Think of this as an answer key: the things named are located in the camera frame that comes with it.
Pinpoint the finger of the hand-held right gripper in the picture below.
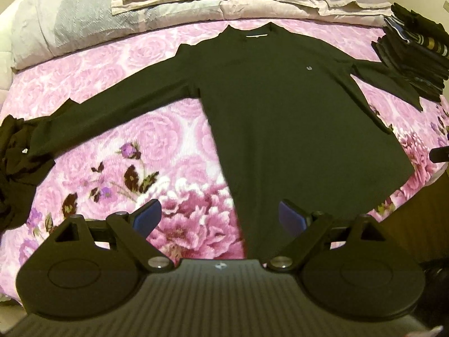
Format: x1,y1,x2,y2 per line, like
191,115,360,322
430,146,449,164

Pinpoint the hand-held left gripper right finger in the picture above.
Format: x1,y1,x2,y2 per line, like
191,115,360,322
265,198,386,272

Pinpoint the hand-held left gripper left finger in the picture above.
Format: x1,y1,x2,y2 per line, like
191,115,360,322
52,198,174,272

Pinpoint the black long-sleeve shirt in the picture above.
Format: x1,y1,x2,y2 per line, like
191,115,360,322
26,21,425,260

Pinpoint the stack of folded dark clothes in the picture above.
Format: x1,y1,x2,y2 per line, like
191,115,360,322
371,3,449,103

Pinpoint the pile of unfolded dark clothes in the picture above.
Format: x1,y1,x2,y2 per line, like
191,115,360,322
0,114,57,232

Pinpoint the pink floral blanket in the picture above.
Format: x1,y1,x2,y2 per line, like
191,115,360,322
0,17,449,288

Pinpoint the grey and white quilt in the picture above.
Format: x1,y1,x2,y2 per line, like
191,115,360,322
10,0,225,71

